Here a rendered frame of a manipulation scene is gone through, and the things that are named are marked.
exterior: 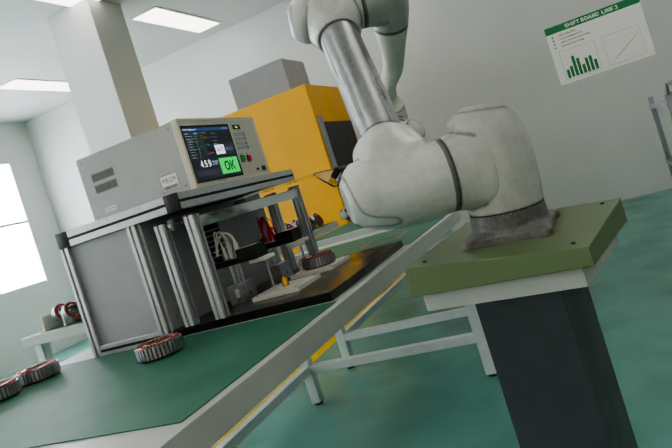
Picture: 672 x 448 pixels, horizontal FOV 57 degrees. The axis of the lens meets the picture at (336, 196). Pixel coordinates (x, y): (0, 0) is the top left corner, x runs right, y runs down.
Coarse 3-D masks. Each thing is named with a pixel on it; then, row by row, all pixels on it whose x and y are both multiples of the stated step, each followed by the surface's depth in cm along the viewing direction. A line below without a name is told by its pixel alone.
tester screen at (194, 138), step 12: (192, 132) 177; (204, 132) 182; (216, 132) 188; (228, 132) 194; (192, 144) 175; (204, 144) 181; (216, 144) 186; (192, 156) 174; (204, 156) 179; (216, 156) 184; (228, 156) 190; (204, 168) 177; (216, 168) 183; (240, 168) 195
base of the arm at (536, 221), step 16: (528, 208) 121; (544, 208) 124; (480, 224) 125; (496, 224) 122; (512, 224) 121; (528, 224) 121; (544, 224) 119; (464, 240) 126; (480, 240) 123; (496, 240) 122; (512, 240) 121
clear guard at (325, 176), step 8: (304, 176) 188; (312, 176) 199; (320, 176) 188; (328, 176) 191; (280, 184) 191; (288, 184) 203; (328, 184) 185; (336, 184) 187; (256, 192) 195; (264, 192) 208
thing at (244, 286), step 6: (240, 282) 179; (246, 282) 179; (252, 282) 181; (228, 288) 177; (234, 288) 176; (240, 288) 176; (246, 288) 178; (252, 288) 180; (228, 294) 178; (234, 294) 177; (240, 294) 176; (246, 294) 177; (252, 294) 180; (234, 300) 177; (240, 300) 176; (246, 300) 176
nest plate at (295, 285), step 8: (296, 280) 178; (304, 280) 173; (312, 280) 173; (272, 288) 178; (280, 288) 172; (288, 288) 167; (296, 288) 165; (256, 296) 171; (264, 296) 169; (272, 296) 168
